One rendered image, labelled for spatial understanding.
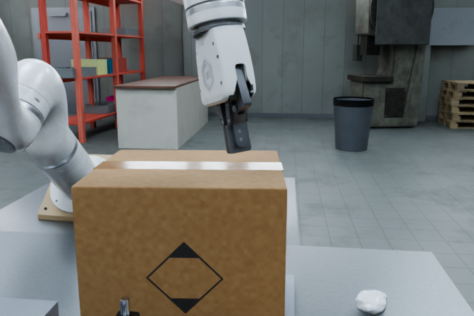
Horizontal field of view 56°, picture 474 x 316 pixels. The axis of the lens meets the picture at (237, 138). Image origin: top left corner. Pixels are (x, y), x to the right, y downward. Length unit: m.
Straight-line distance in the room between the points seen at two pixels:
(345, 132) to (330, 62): 3.20
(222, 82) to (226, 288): 0.29
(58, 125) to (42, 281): 0.37
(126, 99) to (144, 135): 0.53
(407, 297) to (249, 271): 0.42
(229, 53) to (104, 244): 0.32
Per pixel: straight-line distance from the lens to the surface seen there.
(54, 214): 1.40
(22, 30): 10.55
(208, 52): 0.62
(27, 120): 1.07
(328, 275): 1.03
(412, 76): 8.19
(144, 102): 6.16
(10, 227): 1.40
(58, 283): 1.05
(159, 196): 0.63
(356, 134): 6.09
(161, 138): 6.17
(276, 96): 9.08
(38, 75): 1.12
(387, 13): 7.69
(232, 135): 0.63
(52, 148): 1.19
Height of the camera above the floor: 1.30
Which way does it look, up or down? 11 degrees down
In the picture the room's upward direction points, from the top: straight up
